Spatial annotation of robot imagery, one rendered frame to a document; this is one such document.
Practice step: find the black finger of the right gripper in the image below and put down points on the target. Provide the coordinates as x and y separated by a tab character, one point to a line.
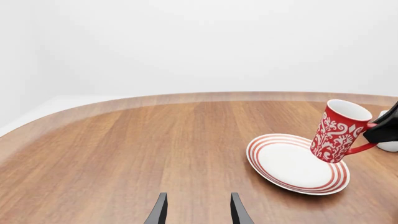
384	134
387	116

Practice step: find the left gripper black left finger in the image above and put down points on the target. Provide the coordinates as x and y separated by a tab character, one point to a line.
159	212

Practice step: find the white plate with red rings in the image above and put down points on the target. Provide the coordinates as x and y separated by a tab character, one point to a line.
292	169

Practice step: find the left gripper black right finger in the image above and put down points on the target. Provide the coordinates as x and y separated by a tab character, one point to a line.
238	213

